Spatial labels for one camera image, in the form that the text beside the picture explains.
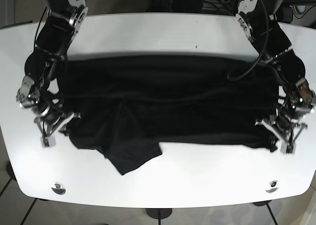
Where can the left chrome table grommet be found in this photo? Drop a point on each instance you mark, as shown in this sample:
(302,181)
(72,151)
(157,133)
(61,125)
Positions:
(58,188)

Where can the right chrome table grommet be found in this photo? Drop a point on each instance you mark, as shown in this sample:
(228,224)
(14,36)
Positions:
(272,187)

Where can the black table base foot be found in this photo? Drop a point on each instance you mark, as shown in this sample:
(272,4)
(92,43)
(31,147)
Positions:
(160,213)

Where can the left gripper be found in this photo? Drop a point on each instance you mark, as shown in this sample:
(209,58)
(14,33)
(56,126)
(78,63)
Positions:
(286,124)

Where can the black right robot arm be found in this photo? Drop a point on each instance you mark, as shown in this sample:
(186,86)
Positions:
(51,43)

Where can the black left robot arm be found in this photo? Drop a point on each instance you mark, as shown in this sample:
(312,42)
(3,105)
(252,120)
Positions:
(258,18)

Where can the chrome table grommet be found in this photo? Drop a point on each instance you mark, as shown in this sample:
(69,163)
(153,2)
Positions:
(58,188)
(272,187)

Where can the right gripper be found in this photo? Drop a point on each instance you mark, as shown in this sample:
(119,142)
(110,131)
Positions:
(49,116)

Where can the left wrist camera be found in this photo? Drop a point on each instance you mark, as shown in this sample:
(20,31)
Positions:
(288,148)

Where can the plain black T-shirt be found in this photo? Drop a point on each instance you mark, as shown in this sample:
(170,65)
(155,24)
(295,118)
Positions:
(129,105)

